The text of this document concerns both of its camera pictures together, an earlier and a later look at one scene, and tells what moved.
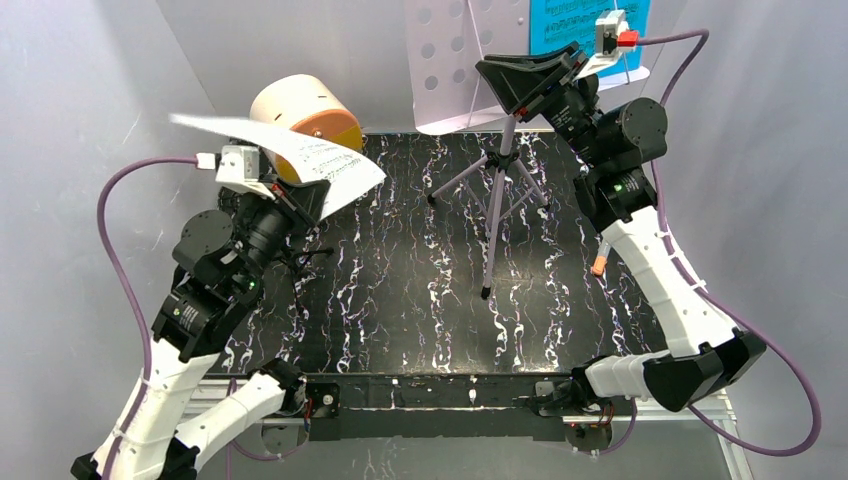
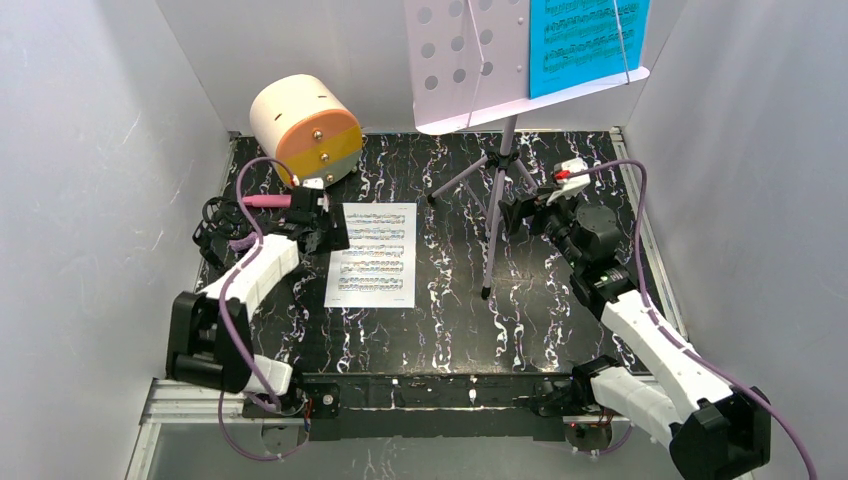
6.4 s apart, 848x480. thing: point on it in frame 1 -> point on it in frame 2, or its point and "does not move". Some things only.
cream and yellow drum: (308, 105) does not move
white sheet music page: (346, 178) -> (378, 269)
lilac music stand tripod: (445, 39) does not move
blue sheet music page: (555, 23) does not move
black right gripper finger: (522, 82) -> (516, 211)
